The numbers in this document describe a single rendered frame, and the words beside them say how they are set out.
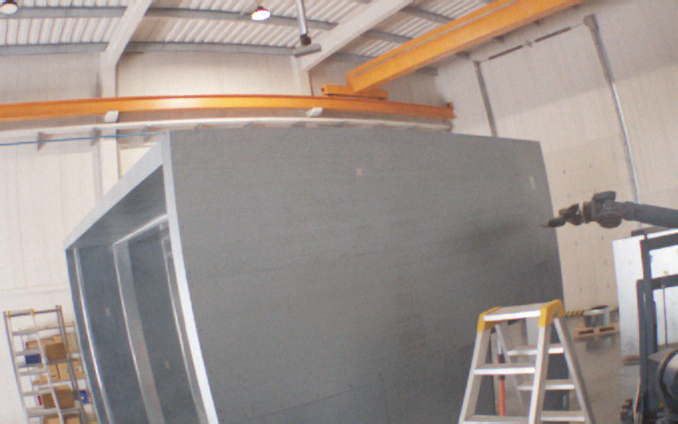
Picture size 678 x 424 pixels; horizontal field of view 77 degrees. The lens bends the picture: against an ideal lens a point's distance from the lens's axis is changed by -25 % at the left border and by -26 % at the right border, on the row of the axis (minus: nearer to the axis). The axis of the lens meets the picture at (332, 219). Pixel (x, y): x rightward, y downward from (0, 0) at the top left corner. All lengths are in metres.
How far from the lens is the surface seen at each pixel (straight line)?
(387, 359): 2.44
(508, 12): 10.72
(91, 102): 10.67
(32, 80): 11.20
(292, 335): 2.14
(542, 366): 2.12
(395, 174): 2.56
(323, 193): 2.28
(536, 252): 3.47
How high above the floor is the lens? 2.65
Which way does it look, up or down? 4 degrees up
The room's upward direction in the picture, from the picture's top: 9 degrees counter-clockwise
